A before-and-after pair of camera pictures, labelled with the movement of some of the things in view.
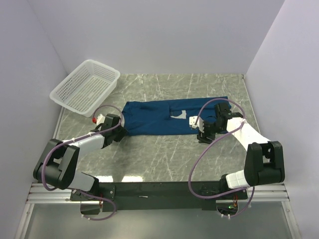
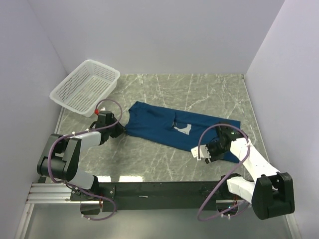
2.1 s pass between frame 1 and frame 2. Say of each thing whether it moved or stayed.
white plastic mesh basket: stayed
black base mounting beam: stayed
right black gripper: moved
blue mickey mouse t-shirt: moved
